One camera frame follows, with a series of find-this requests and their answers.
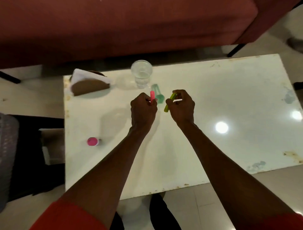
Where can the person's left hand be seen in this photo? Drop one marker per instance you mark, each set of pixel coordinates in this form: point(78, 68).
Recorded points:
point(142, 113)

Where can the person's right hand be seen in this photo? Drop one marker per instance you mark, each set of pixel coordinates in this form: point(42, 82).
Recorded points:
point(183, 111)

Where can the person's right thumb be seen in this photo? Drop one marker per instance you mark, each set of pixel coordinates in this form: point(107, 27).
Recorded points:
point(170, 101)

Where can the person's left thumb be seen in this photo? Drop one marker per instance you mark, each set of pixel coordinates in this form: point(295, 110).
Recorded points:
point(153, 104)

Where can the yellow-green plastic stick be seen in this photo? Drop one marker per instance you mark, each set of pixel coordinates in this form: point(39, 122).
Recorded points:
point(167, 107)

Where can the pink plastic stick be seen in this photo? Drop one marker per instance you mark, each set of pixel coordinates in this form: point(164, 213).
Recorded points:
point(152, 94)

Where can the person's right forearm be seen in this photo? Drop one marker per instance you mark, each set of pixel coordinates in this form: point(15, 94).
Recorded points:
point(227, 175)

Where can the person's left forearm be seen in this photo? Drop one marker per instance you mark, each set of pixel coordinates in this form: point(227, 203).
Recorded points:
point(106, 175)

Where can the teal plastic stick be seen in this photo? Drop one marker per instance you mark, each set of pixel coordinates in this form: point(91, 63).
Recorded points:
point(159, 96)

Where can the clear drinking glass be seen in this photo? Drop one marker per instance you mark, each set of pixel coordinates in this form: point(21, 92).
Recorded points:
point(141, 71)

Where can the brown napkin holder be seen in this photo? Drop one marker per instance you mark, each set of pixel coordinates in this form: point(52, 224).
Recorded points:
point(88, 86)

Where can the white paper napkins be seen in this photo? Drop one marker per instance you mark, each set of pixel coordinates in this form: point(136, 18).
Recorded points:
point(82, 74)

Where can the black sofa leg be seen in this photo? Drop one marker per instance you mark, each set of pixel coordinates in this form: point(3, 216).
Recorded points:
point(9, 77)
point(236, 50)

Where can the red sofa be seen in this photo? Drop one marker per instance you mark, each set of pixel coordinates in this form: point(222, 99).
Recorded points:
point(118, 26)

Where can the person's black trousers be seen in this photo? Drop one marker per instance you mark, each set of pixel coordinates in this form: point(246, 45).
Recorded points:
point(161, 213)

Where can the black chair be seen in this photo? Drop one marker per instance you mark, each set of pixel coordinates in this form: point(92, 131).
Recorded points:
point(30, 163)

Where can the red left sleeve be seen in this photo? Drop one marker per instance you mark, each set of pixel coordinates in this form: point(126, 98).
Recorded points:
point(68, 216)

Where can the red sleeve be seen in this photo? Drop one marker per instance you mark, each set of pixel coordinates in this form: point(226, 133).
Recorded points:
point(68, 216)
point(284, 221)

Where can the grey patterned fabric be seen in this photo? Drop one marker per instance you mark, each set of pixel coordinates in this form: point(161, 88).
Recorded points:
point(7, 156)

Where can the red right sleeve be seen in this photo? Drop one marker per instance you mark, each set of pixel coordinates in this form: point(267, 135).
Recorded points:
point(284, 221)

